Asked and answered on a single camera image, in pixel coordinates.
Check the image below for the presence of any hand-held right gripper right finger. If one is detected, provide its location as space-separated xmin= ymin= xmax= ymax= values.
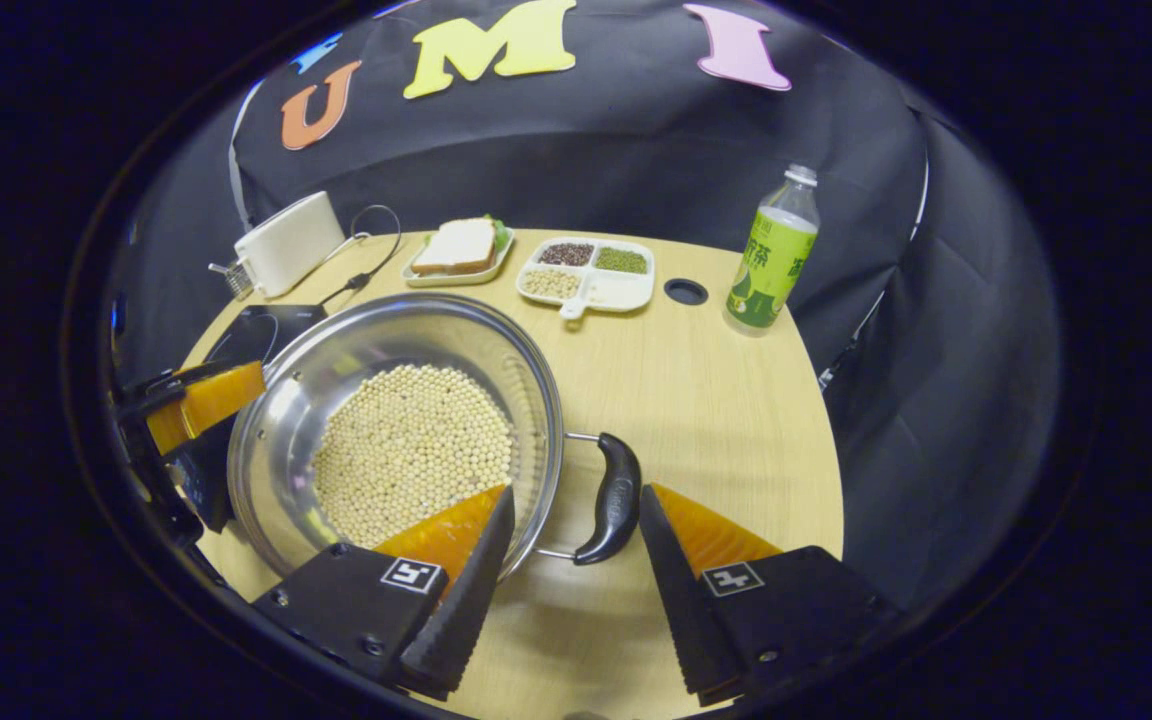
xmin=638 ymin=483 xmax=904 ymax=707

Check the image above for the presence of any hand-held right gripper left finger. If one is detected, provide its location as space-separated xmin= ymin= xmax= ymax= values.
xmin=252 ymin=484 xmax=518 ymax=703

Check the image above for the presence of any black induction cooktop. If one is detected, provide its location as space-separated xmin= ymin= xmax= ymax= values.
xmin=168 ymin=303 xmax=329 ymax=534

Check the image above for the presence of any stainless steel pot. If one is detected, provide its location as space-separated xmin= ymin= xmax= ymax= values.
xmin=225 ymin=292 xmax=643 ymax=583

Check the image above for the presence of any pile of soybeans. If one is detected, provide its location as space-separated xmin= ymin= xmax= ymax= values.
xmin=313 ymin=364 xmax=515 ymax=549

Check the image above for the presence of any white toaster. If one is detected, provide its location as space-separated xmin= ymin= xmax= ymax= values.
xmin=233 ymin=191 xmax=348 ymax=300

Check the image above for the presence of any pale green square plate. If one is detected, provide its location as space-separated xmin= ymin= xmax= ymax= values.
xmin=401 ymin=222 xmax=518 ymax=289

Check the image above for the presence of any sandwich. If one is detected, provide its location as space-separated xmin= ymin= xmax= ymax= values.
xmin=411 ymin=214 xmax=511 ymax=277

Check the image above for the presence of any white divided grain tray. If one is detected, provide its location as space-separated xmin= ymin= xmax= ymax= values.
xmin=515 ymin=237 xmax=656 ymax=320

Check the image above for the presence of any green label drink bottle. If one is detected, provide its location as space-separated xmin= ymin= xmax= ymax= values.
xmin=722 ymin=164 xmax=823 ymax=337

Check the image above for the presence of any small wire basket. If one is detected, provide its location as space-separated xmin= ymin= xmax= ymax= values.
xmin=207 ymin=257 xmax=256 ymax=300

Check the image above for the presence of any black power cable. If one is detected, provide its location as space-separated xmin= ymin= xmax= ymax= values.
xmin=320 ymin=204 xmax=404 ymax=307

